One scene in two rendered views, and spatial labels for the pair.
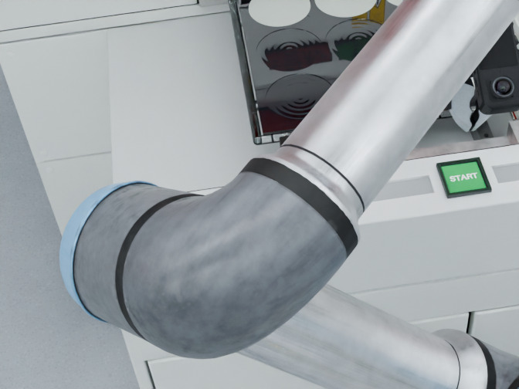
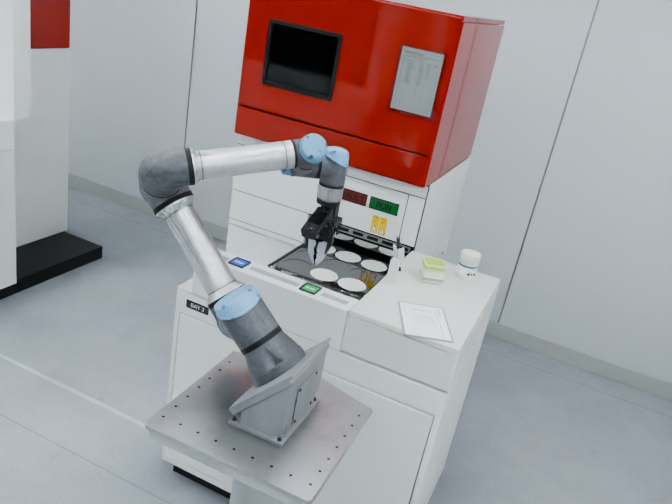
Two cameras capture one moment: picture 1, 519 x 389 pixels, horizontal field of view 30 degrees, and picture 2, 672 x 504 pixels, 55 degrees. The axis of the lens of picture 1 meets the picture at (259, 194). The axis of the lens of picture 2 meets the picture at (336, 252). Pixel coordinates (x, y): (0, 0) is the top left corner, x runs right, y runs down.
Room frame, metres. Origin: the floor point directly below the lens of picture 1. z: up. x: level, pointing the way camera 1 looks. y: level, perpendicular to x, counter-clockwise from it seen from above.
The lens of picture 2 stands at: (-0.86, -1.02, 1.86)
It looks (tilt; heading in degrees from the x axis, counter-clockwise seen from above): 23 degrees down; 23
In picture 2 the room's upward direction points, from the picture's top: 11 degrees clockwise
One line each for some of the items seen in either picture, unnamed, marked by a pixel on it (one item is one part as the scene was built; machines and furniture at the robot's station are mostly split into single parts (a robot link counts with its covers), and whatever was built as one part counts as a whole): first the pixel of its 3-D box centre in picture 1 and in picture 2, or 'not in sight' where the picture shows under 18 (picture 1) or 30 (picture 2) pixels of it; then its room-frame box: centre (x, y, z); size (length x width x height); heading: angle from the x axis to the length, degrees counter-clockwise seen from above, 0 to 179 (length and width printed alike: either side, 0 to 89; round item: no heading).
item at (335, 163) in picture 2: not in sight; (333, 166); (0.81, -0.25, 1.36); 0.09 x 0.08 x 0.11; 128
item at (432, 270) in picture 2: not in sight; (432, 270); (1.18, -0.52, 1.00); 0.07 x 0.07 x 0.07; 30
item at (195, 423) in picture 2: not in sight; (267, 431); (0.37, -0.40, 0.75); 0.45 x 0.44 x 0.13; 4
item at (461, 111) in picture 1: (456, 93); (315, 248); (0.81, -0.24, 1.09); 0.06 x 0.03 x 0.09; 1
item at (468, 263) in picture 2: not in sight; (468, 265); (1.30, -0.61, 1.01); 0.07 x 0.07 x 0.10
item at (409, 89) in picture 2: not in sight; (373, 75); (1.68, 0.04, 1.52); 0.81 x 0.75 x 0.59; 93
